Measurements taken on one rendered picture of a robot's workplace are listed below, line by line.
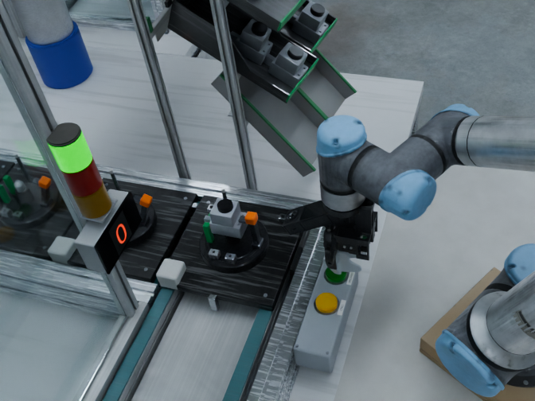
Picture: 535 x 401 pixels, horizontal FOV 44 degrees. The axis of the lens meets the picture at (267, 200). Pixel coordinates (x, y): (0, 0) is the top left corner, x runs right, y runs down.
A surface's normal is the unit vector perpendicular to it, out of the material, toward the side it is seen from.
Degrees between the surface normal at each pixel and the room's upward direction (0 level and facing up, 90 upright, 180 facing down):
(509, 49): 0
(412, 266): 0
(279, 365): 0
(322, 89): 45
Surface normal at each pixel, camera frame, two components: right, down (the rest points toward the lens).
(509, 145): -0.83, 0.16
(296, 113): 0.54, -0.29
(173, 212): -0.11, -0.68
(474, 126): -0.68, -0.51
